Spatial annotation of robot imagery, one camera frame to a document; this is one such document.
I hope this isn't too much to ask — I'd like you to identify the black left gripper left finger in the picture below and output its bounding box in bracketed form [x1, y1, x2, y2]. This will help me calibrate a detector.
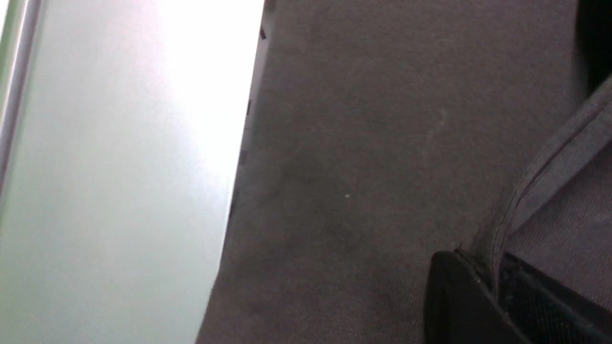
[425, 251, 530, 344]

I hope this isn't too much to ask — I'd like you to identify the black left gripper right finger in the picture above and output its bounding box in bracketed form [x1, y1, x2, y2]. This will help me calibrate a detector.
[499, 253, 612, 344]

